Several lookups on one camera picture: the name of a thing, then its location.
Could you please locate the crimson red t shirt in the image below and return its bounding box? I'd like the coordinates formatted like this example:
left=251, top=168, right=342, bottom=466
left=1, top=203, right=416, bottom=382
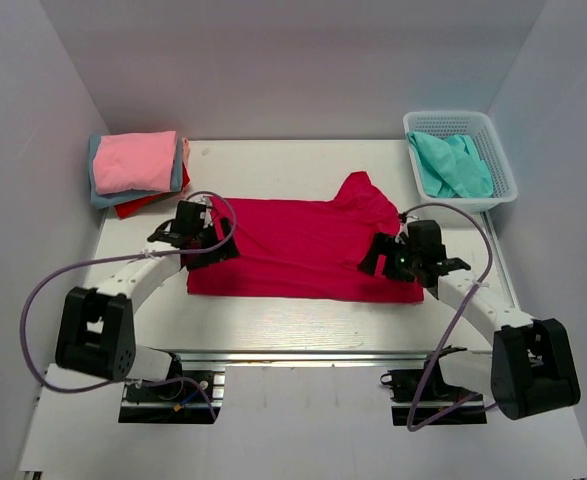
left=187, top=171, right=424, bottom=304

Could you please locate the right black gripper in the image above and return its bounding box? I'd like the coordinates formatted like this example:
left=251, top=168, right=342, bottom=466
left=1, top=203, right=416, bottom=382
left=358, top=232, right=422, bottom=283

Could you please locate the teal crumpled t shirt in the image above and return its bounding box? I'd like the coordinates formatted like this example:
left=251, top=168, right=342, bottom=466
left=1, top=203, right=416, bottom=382
left=407, top=131, right=494, bottom=199

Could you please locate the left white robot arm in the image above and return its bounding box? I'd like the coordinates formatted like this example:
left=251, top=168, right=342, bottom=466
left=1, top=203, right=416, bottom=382
left=55, top=200, right=239, bottom=399

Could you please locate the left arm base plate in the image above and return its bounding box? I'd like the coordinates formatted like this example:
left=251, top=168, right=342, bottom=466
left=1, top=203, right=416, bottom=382
left=118, top=353, right=225, bottom=425

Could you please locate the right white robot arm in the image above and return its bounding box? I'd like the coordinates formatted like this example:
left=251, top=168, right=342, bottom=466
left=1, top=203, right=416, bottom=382
left=358, top=220, right=581, bottom=430

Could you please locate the grey-blue folded t shirt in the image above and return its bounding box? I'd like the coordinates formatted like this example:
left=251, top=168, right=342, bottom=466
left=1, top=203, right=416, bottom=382
left=88, top=135, right=184, bottom=209

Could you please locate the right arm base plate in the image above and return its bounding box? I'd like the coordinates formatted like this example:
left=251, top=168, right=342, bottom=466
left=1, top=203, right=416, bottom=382
left=380, top=358, right=487, bottom=427

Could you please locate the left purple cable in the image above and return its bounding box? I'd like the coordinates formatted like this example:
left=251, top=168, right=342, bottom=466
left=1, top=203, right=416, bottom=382
left=19, top=191, right=238, bottom=424

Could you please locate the white plastic basket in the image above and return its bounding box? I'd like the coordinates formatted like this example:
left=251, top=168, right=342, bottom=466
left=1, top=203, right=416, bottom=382
left=403, top=110, right=518, bottom=213

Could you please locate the aluminium table edge rail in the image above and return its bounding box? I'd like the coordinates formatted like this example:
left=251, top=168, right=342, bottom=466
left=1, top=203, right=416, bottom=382
left=60, top=347, right=499, bottom=369

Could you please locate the peach folded t shirt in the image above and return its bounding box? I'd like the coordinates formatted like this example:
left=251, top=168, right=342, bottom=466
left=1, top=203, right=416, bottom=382
left=181, top=137, right=190, bottom=165

